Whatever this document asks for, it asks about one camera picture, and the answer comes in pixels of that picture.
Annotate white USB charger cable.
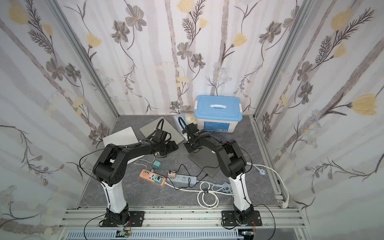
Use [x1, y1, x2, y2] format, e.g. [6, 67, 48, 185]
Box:
[133, 151, 158, 173]

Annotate teal charger adapter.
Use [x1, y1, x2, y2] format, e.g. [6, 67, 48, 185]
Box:
[154, 176, 164, 185]
[152, 161, 162, 170]

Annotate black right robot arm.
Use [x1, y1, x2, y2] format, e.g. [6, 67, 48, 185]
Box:
[178, 117, 254, 225]

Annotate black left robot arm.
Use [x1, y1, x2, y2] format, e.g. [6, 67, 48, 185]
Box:
[93, 119, 179, 227]

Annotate dark grey closed laptop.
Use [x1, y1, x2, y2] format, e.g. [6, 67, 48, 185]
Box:
[188, 131, 239, 178]

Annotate grey Apple laptop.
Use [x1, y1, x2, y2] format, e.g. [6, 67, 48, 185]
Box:
[140, 117, 184, 145]

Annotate silver white Apple laptop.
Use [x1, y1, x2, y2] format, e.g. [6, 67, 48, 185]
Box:
[103, 127, 139, 147]

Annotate small pink plug adapter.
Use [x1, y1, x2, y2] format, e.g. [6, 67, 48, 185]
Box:
[168, 171, 177, 179]

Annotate bag of white items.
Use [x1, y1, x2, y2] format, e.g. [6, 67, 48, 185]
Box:
[185, 113, 198, 125]

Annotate bag of blue face masks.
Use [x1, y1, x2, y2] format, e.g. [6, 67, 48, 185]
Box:
[173, 113, 188, 134]

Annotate orange power strip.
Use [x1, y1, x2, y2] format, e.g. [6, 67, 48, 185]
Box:
[140, 170, 166, 187]

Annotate grey white power strip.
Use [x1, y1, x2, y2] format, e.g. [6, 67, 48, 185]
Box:
[171, 175, 197, 187]

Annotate blue lidded white storage box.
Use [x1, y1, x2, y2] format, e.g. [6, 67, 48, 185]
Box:
[194, 95, 243, 133]

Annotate thin black charger cable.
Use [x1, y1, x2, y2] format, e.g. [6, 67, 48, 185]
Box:
[166, 163, 221, 191]

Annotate light blue coiled cable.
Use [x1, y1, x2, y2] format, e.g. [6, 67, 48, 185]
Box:
[209, 181, 235, 196]

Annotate thick white power cord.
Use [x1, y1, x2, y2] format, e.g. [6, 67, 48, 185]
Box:
[161, 161, 290, 210]

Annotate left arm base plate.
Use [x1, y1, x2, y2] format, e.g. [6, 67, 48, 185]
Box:
[99, 211, 146, 227]

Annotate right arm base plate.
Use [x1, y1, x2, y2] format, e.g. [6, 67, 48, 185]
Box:
[221, 211, 263, 228]

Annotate aluminium frame rail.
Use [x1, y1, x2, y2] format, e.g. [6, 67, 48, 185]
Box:
[59, 206, 310, 240]

